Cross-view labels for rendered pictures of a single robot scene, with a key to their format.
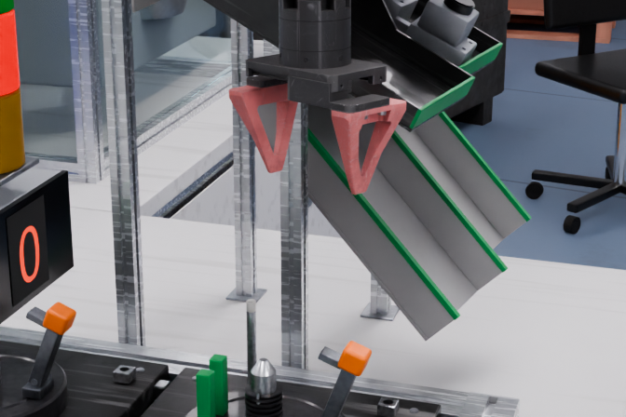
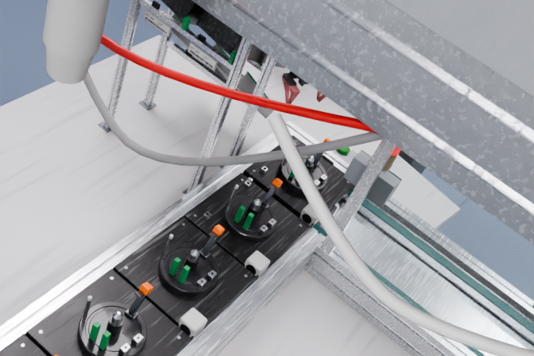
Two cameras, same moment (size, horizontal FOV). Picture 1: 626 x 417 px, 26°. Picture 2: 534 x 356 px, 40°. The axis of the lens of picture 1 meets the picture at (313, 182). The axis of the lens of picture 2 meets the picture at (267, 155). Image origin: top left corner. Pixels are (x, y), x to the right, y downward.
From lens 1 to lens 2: 2.05 m
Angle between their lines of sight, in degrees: 76
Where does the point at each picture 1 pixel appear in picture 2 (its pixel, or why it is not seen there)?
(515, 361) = (203, 98)
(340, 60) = not seen: hidden behind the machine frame
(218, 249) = (52, 111)
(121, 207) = (214, 136)
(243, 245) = (113, 110)
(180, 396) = (263, 179)
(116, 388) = (252, 189)
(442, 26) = not seen: hidden behind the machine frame
